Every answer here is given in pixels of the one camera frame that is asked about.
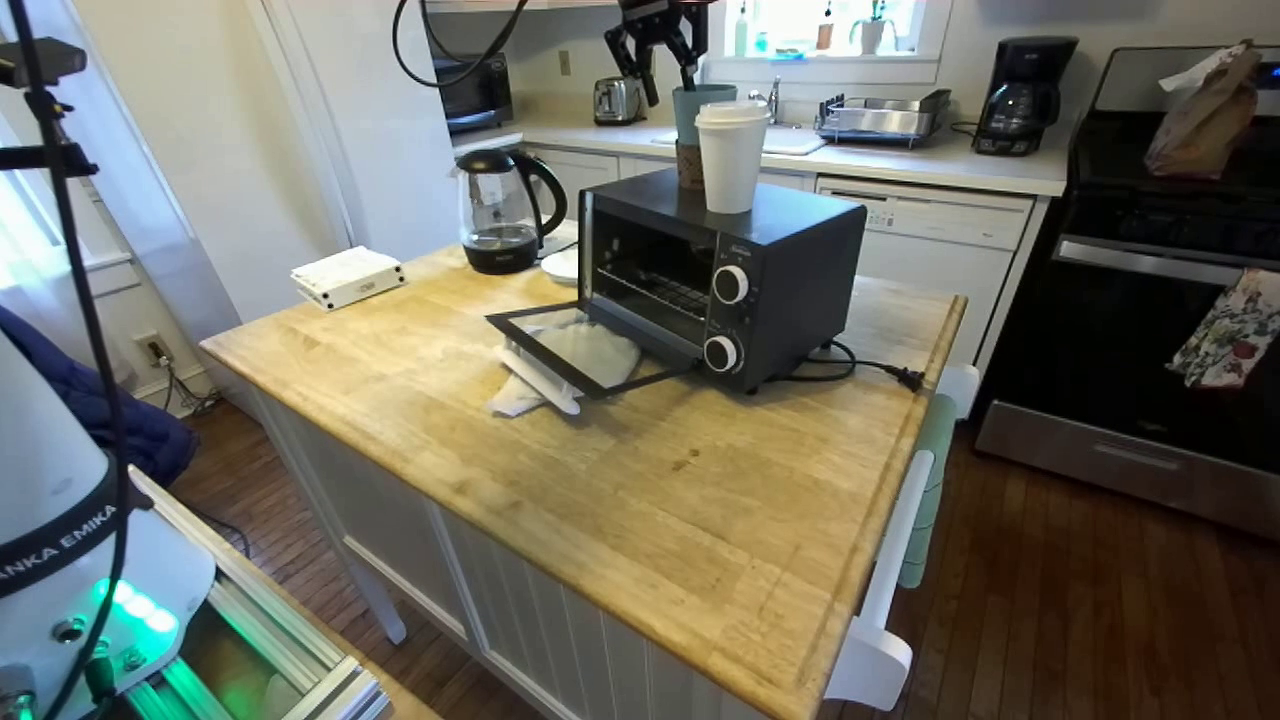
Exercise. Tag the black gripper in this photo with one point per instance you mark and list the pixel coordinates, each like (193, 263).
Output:
(664, 11)

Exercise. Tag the blue cup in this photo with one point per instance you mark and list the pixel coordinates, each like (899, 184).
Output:
(695, 115)

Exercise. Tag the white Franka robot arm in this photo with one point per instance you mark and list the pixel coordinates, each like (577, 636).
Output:
(53, 535)

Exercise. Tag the brown woven cup holder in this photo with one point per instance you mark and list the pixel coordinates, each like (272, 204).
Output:
(690, 166)

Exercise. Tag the white lidded paper cup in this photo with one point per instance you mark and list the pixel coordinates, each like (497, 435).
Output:
(734, 162)

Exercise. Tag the silver bread toaster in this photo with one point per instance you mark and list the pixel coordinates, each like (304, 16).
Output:
(619, 103)

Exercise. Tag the chrome sink faucet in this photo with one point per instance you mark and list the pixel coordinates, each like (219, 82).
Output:
(772, 103)

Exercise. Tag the glass electric kettle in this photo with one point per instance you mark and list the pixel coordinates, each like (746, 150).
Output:
(501, 213)

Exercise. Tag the metal dish rack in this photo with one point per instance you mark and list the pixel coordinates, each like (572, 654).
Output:
(882, 121)

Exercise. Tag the black toaster oven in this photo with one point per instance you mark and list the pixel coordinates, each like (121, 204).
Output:
(772, 282)

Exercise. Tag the black coffee maker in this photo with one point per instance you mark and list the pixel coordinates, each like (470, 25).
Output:
(1022, 103)

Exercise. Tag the white flat box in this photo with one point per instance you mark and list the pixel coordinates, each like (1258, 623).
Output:
(344, 276)

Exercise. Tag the green hanging towel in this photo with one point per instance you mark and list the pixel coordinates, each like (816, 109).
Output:
(930, 495)

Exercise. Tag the brown paper bag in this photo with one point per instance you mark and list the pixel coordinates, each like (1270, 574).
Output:
(1200, 126)

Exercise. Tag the black and steel stove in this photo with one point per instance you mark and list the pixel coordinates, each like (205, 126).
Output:
(1133, 347)

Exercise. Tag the white kitchen island cabinet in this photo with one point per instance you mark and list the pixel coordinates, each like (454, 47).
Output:
(535, 626)

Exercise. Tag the white towel bar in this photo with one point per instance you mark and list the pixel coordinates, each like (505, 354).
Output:
(882, 626)

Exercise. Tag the floral dish towel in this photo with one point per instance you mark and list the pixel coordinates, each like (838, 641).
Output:
(1232, 332)

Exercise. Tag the dark blue cloth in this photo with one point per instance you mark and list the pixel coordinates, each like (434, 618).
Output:
(80, 402)

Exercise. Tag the white wall outlet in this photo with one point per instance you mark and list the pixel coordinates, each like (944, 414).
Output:
(155, 348)

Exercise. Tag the black camera on tripod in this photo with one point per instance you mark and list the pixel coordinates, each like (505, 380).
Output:
(22, 66)

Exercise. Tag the aluminium rail frame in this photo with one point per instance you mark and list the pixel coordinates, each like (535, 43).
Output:
(265, 641)

